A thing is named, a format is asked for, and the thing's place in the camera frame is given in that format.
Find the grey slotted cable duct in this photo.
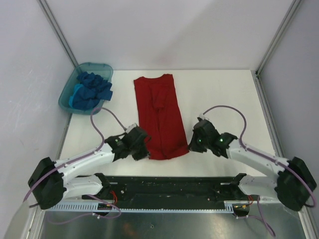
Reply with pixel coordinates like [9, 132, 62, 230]
[47, 201, 234, 214]

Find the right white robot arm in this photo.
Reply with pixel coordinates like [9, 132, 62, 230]
[188, 118, 317, 212]

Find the left aluminium frame post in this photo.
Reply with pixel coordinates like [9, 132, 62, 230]
[37, 0, 79, 68]

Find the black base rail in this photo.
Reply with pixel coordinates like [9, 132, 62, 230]
[95, 173, 257, 209]

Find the right aluminium frame post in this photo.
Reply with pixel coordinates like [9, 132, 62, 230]
[255, 0, 304, 78]

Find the light blue t shirt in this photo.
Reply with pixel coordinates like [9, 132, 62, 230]
[68, 84, 83, 109]

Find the aluminium frame post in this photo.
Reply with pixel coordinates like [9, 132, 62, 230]
[255, 0, 304, 78]
[37, 0, 79, 68]

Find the teal plastic bin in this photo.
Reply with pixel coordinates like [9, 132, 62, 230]
[58, 62, 113, 115]

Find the dark blue t shirt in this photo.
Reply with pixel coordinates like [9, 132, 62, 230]
[74, 71, 113, 111]

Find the red t shirt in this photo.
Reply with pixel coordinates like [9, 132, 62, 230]
[134, 74, 189, 160]

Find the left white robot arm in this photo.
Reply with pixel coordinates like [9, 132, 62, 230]
[28, 124, 149, 210]

